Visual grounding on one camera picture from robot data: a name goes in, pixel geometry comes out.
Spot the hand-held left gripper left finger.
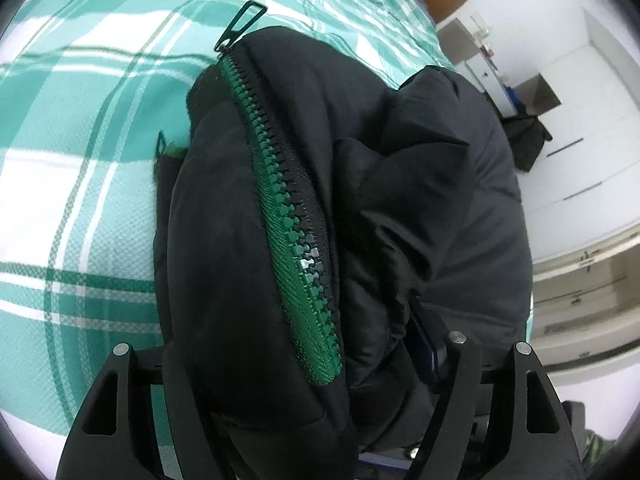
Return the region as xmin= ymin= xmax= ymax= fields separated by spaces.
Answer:
xmin=55 ymin=342 xmax=236 ymax=480

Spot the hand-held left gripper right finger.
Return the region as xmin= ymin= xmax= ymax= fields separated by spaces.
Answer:
xmin=405 ymin=310 xmax=586 ymax=480

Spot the black padded jacket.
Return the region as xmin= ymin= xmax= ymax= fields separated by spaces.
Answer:
xmin=152 ymin=0 xmax=533 ymax=480

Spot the white drawer unit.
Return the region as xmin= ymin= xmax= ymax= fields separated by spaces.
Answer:
xmin=530 ymin=232 xmax=640 ymax=373

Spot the green plaid bedsheet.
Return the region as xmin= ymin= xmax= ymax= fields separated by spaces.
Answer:
xmin=0 ymin=0 xmax=461 ymax=436

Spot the green floral garment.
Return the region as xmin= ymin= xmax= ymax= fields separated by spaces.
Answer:
xmin=580 ymin=430 xmax=623 ymax=478

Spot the black bag on floor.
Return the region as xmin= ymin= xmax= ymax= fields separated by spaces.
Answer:
xmin=500 ymin=115 xmax=553 ymax=173

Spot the white desk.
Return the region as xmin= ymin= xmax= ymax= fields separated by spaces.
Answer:
xmin=437 ymin=15 xmax=566 ymax=121

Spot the white wardrobe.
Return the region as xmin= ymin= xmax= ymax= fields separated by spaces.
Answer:
xmin=520 ymin=5 xmax=640 ymax=241

